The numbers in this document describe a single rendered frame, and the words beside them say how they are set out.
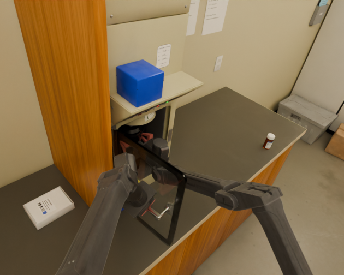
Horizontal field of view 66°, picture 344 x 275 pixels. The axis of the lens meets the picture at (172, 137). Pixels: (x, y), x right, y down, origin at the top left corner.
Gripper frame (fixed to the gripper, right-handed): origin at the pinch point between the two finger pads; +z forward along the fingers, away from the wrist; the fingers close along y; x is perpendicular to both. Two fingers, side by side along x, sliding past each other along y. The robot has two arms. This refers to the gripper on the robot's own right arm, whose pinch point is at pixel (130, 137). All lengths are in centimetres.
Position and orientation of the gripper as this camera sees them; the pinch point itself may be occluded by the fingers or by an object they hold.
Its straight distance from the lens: 118.0
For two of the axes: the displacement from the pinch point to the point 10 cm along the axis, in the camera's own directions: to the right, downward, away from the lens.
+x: -1.3, 7.5, 6.5
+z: -6.8, -5.4, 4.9
